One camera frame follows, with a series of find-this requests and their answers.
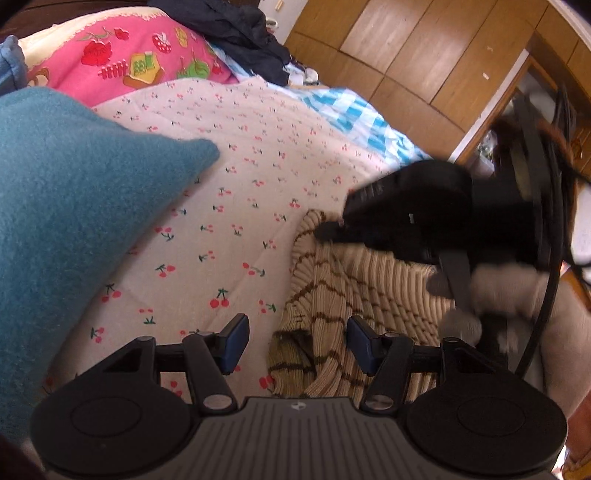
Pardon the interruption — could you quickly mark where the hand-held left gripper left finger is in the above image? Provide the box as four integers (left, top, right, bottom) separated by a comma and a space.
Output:
98, 313, 252, 412

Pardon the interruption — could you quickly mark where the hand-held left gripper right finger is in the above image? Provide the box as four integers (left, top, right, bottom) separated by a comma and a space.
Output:
346, 316, 509, 415

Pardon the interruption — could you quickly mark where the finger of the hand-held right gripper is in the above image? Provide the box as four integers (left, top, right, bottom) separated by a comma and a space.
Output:
315, 218, 370, 245

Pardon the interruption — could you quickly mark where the beige striped knit sweater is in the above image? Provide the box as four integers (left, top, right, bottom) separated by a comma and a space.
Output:
268, 209, 462, 398

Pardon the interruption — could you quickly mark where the person's right forearm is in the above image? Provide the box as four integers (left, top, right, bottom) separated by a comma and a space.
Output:
536, 272, 591, 416

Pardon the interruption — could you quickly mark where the dark navy clothes pile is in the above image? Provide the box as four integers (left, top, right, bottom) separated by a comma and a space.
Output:
148, 0, 293, 86

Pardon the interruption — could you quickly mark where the person's right hand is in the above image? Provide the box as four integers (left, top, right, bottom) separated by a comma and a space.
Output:
426, 264, 555, 358

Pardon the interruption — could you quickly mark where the cherry print quilt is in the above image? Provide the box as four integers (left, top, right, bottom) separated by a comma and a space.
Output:
44, 76, 407, 400

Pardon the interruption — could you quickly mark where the blue checked bed sheet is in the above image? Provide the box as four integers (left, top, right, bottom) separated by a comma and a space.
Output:
208, 44, 435, 169

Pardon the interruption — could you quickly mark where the wooden wardrobe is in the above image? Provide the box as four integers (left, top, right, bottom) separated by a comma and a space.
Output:
284, 0, 580, 160

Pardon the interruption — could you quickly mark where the brown fuzzy band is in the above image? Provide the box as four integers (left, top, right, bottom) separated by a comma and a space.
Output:
496, 117, 591, 185

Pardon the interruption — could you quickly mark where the blue fleece blanket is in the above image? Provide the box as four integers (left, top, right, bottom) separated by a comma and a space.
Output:
0, 87, 221, 444

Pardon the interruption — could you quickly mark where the pink printed blanket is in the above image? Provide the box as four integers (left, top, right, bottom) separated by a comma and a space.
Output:
18, 7, 240, 93

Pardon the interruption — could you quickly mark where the blue denim cloth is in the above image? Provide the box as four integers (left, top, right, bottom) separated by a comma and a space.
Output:
0, 34, 27, 95

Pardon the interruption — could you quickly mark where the black cable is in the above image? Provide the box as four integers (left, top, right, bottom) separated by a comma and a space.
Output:
512, 85, 573, 377

